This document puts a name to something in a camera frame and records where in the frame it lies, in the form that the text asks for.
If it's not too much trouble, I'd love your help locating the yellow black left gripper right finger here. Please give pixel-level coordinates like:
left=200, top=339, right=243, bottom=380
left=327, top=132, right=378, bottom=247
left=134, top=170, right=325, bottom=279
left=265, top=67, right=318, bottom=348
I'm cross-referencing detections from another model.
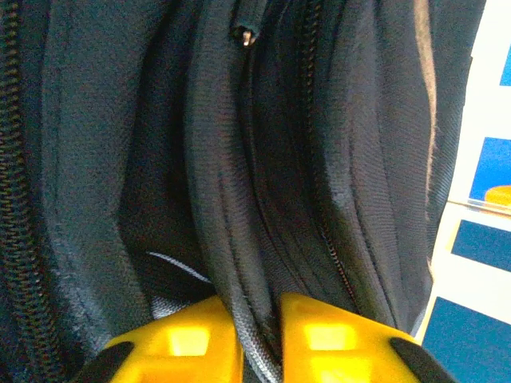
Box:
left=278, top=292, right=460, bottom=383

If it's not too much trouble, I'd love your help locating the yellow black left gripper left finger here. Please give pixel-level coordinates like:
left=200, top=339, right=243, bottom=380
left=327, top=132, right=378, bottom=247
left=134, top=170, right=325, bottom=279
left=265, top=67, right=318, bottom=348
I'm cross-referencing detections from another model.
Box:
left=75, top=294, right=245, bottom=383

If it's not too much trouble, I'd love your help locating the navy blue backpack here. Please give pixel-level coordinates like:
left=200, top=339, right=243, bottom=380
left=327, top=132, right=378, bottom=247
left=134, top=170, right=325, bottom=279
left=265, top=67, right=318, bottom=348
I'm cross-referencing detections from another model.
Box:
left=0, top=0, right=486, bottom=383

